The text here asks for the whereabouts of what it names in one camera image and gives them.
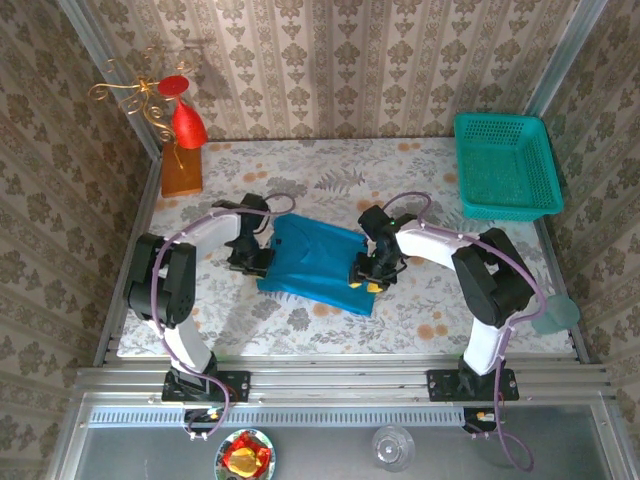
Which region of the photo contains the blue t-shirt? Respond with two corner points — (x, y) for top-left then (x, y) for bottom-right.
(255, 213), (377, 317)

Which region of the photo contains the floral table cover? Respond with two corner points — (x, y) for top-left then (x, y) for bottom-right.
(117, 138), (576, 359)

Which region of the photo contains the red wine glass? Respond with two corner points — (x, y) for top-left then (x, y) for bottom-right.
(157, 74), (210, 150)

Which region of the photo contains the teal plastic basket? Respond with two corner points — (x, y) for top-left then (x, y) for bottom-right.
(453, 112), (566, 221)

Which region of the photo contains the clear drinking glass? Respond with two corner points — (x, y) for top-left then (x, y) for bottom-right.
(370, 424), (416, 474)

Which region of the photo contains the grey metal shelf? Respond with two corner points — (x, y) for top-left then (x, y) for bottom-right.
(49, 392), (629, 480)

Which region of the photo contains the translucent green cup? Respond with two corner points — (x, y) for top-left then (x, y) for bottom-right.
(530, 293), (581, 335)

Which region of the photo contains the bowl with red yellow candy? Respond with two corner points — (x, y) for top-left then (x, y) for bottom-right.
(214, 428), (277, 480)

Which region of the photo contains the red and yellow wrapped candy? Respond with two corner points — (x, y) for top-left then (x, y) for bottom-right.
(222, 432), (272, 476)

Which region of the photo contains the gold wire stand wooden base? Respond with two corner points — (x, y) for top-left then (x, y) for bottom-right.
(88, 44), (205, 199)

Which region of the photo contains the aluminium frame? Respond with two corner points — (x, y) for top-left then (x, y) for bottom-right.
(47, 0), (631, 480)

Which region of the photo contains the grey slotted cable duct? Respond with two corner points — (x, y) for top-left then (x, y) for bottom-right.
(87, 405), (466, 427)

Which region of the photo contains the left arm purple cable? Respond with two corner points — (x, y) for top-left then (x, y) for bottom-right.
(149, 192), (297, 444)

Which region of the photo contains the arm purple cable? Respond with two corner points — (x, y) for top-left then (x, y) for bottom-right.
(149, 192), (297, 444)
(382, 191), (549, 474)

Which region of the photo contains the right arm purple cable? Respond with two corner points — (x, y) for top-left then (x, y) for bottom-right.
(382, 191), (549, 474)

